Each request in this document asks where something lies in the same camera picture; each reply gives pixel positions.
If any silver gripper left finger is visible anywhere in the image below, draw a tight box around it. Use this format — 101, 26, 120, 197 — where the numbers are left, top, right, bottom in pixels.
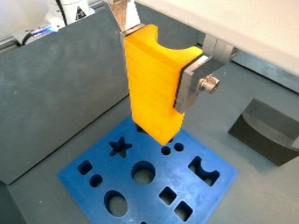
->
109, 0, 145, 39

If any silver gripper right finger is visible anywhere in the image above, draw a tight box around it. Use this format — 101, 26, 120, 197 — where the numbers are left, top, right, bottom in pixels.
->
173, 34, 237, 114

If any yellow arch block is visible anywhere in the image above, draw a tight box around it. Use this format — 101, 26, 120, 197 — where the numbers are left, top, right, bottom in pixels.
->
124, 24, 201, 144

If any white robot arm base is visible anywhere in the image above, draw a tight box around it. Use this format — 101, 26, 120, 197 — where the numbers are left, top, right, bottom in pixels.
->
44, 0, 94, 28

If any dark grey block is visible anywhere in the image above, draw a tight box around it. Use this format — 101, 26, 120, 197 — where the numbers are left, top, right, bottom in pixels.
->
228, 98, 299, 166

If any grey panel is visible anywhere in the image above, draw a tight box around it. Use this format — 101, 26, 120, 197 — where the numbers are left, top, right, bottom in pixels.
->
0, 5, 126, 184

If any blue shape sorter board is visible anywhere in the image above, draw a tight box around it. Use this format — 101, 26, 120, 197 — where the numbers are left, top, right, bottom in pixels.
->
58, 118, 239, 224

